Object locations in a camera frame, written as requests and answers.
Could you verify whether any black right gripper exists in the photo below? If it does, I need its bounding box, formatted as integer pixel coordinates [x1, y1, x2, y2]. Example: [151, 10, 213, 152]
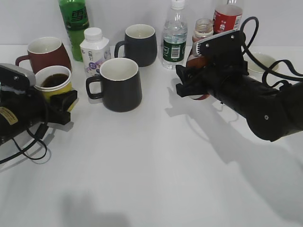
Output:
[176, 63, 251, 104]

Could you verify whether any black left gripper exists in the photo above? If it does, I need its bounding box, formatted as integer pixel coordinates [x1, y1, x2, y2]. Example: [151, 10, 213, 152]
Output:
[0, 89, 78, 142]

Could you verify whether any yellow paper cup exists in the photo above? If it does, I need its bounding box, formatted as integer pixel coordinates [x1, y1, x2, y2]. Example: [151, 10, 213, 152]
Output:
[34, 65, 74, 105]

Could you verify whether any Nescafe coffee bottle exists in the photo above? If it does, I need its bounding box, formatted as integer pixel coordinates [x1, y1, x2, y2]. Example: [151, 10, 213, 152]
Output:
[186, 18, 214, 101]

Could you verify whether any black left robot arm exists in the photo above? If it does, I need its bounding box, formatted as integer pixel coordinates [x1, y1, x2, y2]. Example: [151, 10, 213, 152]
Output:
[0, 87, 78, 145]

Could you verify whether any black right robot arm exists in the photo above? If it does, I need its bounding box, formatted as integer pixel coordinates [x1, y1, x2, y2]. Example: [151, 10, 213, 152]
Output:
[176, 64, 303, 142]

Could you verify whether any clear water bottle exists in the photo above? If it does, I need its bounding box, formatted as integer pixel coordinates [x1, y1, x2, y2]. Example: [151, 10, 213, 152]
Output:
[162, 0, 187, 70]

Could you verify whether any dark red ceramic mug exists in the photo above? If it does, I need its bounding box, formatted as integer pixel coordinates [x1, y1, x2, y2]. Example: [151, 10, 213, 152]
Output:
[15, 37, 72, 73]

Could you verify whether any black mug rear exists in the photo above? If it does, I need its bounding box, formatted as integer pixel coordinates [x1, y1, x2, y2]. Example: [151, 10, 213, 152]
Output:
[114, 24, 158, 67]

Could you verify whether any black mug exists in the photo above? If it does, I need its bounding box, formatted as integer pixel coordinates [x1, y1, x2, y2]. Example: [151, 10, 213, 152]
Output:
[114, 24, 158, 67]
[86, 58, 143, 113]

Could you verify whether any black mug front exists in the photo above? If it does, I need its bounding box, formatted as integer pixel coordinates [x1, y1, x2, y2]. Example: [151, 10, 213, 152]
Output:
[86, 58, 143, 113]

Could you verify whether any white yogurt drink bottle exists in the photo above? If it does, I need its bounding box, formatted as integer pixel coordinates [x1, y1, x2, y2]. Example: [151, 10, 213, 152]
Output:
[80, 27, 111, 77]

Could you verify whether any cola bottle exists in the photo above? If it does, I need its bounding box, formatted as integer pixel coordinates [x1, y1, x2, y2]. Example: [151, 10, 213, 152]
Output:
[213, 0, 245, 34]

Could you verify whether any white ceramic mug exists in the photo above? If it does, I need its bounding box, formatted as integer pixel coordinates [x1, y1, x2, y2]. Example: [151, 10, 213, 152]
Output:
[247, 52, 279, 81]

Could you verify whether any green soda bottle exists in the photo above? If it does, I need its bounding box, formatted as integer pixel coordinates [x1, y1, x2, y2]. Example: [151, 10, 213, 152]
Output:
[58, 0, 89, 62]

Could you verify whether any black left cable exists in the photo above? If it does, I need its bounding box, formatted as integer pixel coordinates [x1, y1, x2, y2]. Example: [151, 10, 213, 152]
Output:
[0, 122, 52, 165]

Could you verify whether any black cable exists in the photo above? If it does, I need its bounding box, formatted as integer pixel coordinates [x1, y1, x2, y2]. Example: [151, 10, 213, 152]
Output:
[0, 122, 52, 165]
[240, 16, 303, 89]

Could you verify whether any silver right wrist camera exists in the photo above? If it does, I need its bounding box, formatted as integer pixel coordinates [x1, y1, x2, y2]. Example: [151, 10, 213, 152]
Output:
[192, 30, 249, 76]

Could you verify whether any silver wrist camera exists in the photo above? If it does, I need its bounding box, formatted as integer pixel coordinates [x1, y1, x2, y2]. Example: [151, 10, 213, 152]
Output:
[0, 63, 36, 91]
[192, 30, 249, 76]

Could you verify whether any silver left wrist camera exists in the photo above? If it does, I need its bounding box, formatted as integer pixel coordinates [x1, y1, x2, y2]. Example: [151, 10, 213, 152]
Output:
[0, 63, 36, 91]

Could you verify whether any black right cable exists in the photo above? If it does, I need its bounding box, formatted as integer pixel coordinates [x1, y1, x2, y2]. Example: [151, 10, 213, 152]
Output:
[240, 16, 303, 89]

